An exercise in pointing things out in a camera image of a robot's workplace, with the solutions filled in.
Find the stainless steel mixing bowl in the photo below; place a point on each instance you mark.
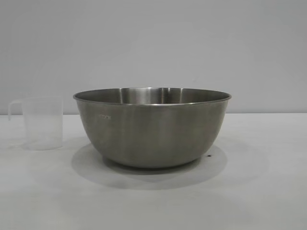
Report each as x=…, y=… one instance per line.
x=151, y=134

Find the clear plastic measuring cup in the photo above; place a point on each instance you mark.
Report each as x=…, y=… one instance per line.
x=43, y=124

